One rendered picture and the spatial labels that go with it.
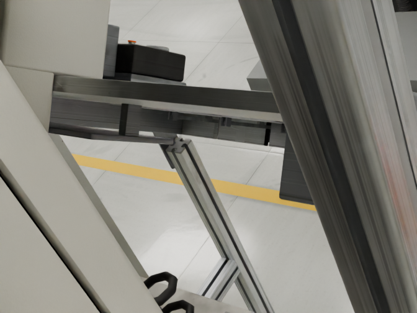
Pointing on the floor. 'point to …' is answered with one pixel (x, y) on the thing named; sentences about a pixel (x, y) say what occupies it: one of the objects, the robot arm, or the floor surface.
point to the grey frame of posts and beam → (332, 146)
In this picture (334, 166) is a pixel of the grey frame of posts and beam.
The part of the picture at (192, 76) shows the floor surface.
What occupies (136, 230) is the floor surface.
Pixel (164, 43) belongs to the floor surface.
